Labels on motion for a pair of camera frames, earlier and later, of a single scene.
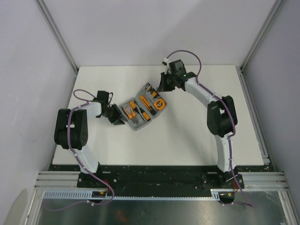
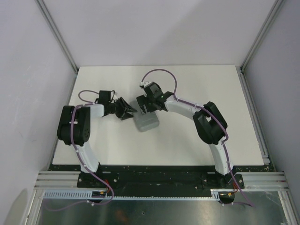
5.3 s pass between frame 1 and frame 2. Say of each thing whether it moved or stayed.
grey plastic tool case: moved
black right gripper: moved
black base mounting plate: stayed
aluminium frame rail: stayed
